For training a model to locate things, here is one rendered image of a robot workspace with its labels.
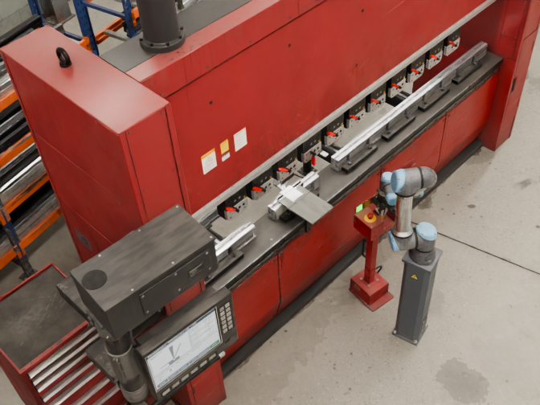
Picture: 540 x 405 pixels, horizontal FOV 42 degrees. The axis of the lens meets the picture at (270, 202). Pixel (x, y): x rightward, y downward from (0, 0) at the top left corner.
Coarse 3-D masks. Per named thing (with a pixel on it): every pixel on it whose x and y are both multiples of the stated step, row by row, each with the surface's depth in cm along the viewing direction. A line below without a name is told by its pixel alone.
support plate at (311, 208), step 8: (304, 192) 413; (280, 200) 409; (288, 200) 409; (304, 200) 408; (312, 200) 408; (320, 200) 408; (288, 208) 405; (296, 208) 404; (304, 208) 404; (312, 208) 404; (320, 208) 403; (328, 208) 403; (304, 216) 400; (312, 216) 399; (320, 216) 399; (312, 224) 396
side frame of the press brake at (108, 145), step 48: (0, 48) 299; (48, 48) 297; (48, 96) 288; (96, 96) 272; (144, 96) 271; (48, 144) 324; (96, 144) 278; (144, 144) 269; (96, 192) 312; (144, 192) 282; (96, 240) 355; (192, 288) 344; (192, 384) 391
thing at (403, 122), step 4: (412, 116) 471; (400, 120) 468; (404, 120) 468; (408, 120) 468; (412, 120) 470; (396, 124) 466; (400, 124) 466; (404, 124) 465; (408, 124) 469; (392, 128) 463; (396, 128) 463; (400, 128) 463; (392, 132) 460; (396, 132) 462; (384, 136) 458; (388, 136) 458; (392, 136) 460; (388, 140) 459
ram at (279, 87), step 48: (336, 0) 349; (384, 0) 381; (432, 0) 420; (480, 0) 466; (288, 48) 340; (336, 48) 370; (384, 48) 406; (192, 96) 307; (240, 96) 331; (288, 96) 360; (336, 96) 394; (192, 144) 323; (288, 144) 382; (192, 192) 340
